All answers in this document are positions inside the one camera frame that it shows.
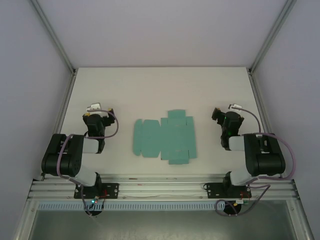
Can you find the teal paper box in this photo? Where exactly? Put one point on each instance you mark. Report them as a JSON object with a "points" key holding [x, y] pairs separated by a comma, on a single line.
{"points": [[172, 140]]}

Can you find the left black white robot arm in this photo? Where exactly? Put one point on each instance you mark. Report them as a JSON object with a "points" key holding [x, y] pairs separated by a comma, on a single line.
{"points": [[65, 162]]}

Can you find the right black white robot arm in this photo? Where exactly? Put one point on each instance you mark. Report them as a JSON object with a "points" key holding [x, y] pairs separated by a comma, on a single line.
{"points": [[270, 162]]}

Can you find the small connector with green light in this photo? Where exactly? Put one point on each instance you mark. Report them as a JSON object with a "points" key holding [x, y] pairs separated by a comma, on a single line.
{"points": [[94, 200]]}

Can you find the small white connector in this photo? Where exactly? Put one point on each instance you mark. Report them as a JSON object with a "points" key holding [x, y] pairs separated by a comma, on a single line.
{"points": [[240, 201]]}

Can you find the grey metal sheet panel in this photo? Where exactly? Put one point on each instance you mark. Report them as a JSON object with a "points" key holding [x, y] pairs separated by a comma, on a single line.
{"points": [[160, 225]]}

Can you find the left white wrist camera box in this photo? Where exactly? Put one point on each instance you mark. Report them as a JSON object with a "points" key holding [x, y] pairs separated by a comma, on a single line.
{"points": [[94, 107]]}

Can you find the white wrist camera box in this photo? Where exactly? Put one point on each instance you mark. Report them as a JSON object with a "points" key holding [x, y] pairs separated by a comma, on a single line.
{"points": [[235, 106], [94, 107]]}

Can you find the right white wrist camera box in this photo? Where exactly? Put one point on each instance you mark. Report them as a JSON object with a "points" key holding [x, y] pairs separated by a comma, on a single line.
{"points": [[235, 106]]}

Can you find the aluminium table side rail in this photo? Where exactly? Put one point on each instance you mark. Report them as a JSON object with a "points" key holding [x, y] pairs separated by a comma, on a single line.
{"points": [[262, 110], [63, 110]]}

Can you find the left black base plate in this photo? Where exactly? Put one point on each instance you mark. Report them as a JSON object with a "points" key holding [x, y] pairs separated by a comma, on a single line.
{"points": [[111, 190]]}

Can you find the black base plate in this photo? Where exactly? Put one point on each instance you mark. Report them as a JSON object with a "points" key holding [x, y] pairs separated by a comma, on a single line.
{"points": [[111, 190], [215, 190]]}

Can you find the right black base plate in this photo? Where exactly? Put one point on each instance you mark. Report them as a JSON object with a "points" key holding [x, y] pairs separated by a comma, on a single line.
{"points": [[215, 190]]}

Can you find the aluminium frame post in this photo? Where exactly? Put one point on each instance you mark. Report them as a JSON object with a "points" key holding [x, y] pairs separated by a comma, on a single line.
{"points": [[270, 37], [55, 37]]}

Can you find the aluminium mounting rail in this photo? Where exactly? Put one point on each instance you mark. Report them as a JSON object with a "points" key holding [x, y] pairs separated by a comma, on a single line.
{"points": [[160, 186]]}

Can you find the aluminium frame leg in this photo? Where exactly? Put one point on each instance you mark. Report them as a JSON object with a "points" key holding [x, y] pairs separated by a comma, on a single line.
{"points": [[300, 222], [25, 222]]}

